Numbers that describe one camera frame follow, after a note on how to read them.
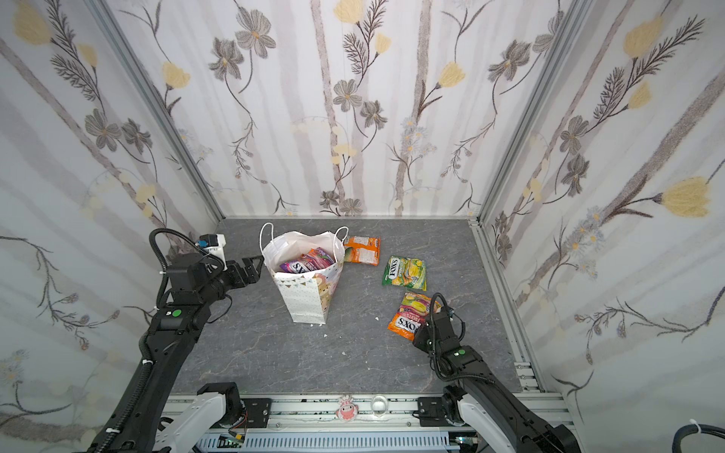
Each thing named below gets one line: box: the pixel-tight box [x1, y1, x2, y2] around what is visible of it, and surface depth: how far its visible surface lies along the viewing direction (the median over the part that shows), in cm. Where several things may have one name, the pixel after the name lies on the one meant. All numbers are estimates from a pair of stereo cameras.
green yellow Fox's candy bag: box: [382, 254, 428, 292], surface depth 102 cm
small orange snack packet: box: [343, 235, 382, 267], surface depth 110 cm
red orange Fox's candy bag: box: [387, 291, 442, 341], surface depth 92 cm
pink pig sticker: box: [336, 394, 359, 421], surface depth 74 cm
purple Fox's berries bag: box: [279, 247, 336, 274], surface depth 84 cm
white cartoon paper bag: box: [259, 222, 350, 325], surface depth 82 cm
